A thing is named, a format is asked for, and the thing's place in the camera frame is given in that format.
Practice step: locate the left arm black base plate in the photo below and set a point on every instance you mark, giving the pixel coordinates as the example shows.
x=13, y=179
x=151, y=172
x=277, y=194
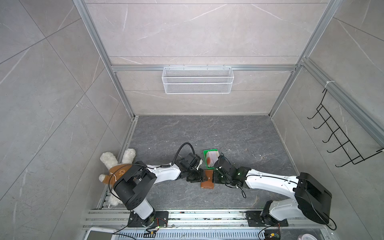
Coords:
x=156, y=219

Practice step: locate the white teddy bear brown shirt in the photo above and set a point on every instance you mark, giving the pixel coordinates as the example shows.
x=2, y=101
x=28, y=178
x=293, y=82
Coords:
x=116, y=171

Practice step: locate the green plastic card bin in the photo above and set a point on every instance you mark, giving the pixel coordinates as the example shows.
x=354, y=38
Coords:
x=205, y=159

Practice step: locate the black wire hook rack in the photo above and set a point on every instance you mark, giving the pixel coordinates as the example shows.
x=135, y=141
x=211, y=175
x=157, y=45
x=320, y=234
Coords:
x=344, y=142

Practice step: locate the brown leather card holder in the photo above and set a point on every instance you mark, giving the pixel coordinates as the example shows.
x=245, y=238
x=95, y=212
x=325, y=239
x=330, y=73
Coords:
x=208, y=182

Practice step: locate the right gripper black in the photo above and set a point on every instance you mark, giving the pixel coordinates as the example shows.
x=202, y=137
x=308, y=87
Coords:
x=215, y=174

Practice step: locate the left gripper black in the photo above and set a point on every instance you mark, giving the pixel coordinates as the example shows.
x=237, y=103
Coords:
x=202, y=177

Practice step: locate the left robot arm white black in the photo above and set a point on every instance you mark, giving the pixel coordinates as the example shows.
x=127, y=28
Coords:
x=132, y=182

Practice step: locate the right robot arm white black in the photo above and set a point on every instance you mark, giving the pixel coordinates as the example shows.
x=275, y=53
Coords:
x=306, y=197

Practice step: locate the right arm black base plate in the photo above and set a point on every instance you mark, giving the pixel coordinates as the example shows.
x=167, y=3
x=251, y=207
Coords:
x=258, y=219

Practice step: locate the aluminium front rail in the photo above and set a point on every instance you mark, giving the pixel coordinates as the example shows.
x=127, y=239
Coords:
x=172, y=219

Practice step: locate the stack of cards in bin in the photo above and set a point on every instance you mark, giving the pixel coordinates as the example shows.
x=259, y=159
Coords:
x=211, y=158

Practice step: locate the white wire mesh basket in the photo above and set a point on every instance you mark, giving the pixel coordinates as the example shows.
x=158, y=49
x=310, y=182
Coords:
x=197, y=80

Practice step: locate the white tablet device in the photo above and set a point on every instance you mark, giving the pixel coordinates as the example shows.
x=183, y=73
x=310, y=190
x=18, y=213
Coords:
x=97, y=233

